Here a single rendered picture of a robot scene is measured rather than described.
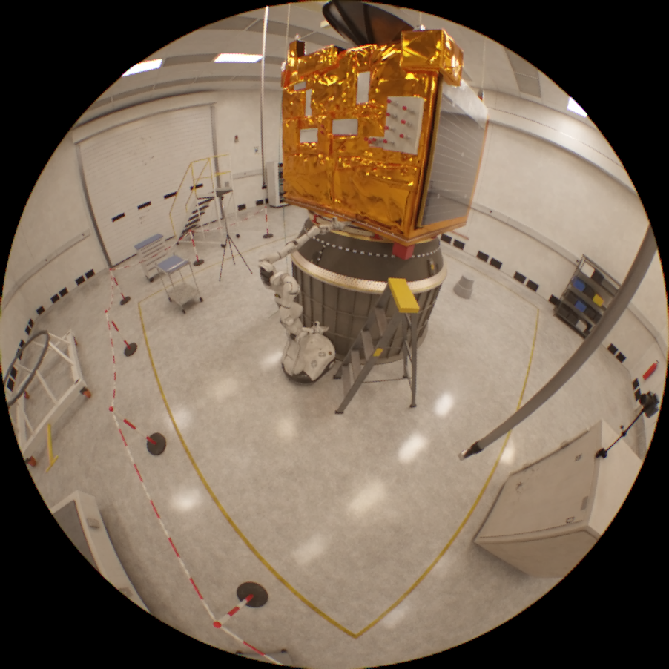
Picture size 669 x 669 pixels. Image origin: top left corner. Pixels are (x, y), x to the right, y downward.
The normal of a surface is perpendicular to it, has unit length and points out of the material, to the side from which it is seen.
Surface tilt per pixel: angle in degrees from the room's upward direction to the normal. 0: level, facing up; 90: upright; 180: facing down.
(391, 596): 0
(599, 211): 90
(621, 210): 90
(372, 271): 62
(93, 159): 90
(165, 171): 90
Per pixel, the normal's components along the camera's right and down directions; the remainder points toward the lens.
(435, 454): 0.04, -0.70
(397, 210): -0.72, 0.47
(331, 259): -0.46, 0.18
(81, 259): 0.70, 0.53
